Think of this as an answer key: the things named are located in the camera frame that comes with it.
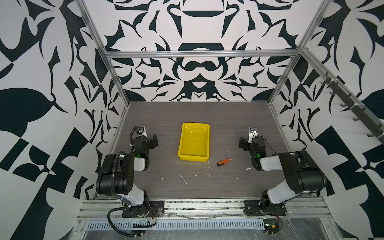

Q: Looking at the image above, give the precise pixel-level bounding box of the small green circuit board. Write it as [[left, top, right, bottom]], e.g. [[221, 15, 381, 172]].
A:
[[264, 218, 283, 236]]

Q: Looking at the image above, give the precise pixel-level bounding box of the aluminium front rail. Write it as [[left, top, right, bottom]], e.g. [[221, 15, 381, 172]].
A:
[[76, 198, 332, 220]]

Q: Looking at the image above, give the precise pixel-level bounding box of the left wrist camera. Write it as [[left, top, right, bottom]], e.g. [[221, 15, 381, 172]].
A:
[[136, 126, 148, 138]]

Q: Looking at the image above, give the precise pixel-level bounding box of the white slotted cable duct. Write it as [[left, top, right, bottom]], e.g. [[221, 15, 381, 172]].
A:
[[86, 219, 265, 231]]

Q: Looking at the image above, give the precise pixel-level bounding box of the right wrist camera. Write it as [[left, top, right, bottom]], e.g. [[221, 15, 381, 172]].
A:
[[248, 127, 258, 144]]

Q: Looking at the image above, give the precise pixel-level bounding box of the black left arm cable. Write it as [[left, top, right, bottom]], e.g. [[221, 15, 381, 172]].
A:
[[107, 206, 157, 238]]

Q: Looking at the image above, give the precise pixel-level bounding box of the orange black screwdriver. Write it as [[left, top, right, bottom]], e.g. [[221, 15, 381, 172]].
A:
[[217, 159, 231, 167]]

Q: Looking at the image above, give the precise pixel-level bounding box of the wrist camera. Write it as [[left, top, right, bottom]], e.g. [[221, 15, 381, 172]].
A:
[[248, 127, 258, 144], [136, 126, 148, 138]]

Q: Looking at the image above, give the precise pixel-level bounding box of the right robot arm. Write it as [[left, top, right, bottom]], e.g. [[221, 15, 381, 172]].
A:
[[239, 136, 328, 212]]

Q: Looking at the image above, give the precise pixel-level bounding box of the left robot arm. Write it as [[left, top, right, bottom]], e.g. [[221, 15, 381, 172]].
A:
[[96, 135, 159, 207]]

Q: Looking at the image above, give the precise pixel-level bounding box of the yellow plastic bin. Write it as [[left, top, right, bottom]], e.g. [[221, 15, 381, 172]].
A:
[[178, 123, 210, 162]]

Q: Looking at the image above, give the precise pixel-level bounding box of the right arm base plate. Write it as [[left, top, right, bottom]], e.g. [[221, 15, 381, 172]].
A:
[[244, 200, 287, 217]]

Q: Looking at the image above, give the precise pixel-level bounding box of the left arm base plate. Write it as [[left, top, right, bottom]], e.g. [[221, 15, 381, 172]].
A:
[[122, 201, 165, 218]]

